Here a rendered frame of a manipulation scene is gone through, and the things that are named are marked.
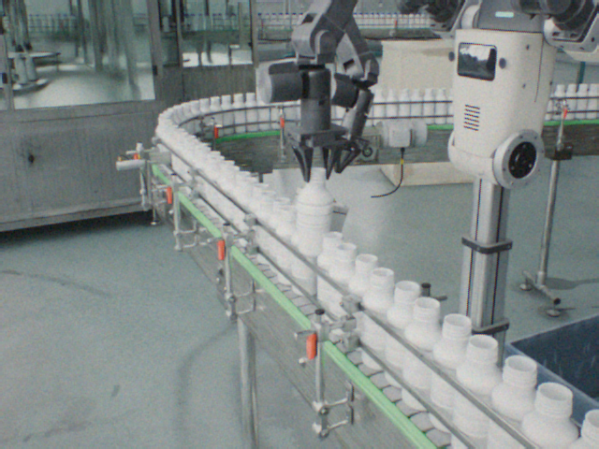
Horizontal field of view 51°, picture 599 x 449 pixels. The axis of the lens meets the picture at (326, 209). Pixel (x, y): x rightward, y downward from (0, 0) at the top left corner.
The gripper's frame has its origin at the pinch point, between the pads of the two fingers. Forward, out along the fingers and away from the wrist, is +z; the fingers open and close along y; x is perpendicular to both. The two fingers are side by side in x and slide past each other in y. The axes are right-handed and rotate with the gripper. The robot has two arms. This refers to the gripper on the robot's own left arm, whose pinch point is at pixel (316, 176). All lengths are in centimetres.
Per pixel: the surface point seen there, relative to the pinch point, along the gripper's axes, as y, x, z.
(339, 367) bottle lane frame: -5.6, -19.1, 28.3
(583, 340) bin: 50, -23, 37
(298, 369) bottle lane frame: -5.6, -2.1, 38.8
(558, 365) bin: 44, -23, 41
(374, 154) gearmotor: 95, 132, 37
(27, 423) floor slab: -60, 135, 126
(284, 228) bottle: -2.3, 10.6, 13.5
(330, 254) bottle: -0.9, -7.3, 12.9
